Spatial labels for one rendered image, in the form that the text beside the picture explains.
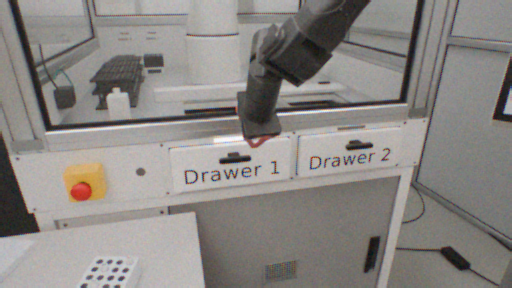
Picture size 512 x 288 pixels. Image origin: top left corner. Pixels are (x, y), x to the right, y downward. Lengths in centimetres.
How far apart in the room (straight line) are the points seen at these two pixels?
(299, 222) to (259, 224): 12
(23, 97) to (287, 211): 68
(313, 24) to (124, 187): 57
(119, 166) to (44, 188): 17
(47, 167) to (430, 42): 94
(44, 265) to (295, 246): 64
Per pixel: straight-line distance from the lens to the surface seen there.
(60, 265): 79
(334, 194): 98
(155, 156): 79
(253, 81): 52
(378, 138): 92
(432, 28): 94
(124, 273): 66
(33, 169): 85
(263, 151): 79
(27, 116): 80
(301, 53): 48
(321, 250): 109
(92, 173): 77
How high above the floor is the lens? 124
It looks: 25 degrees down
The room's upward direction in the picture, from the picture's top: straight up
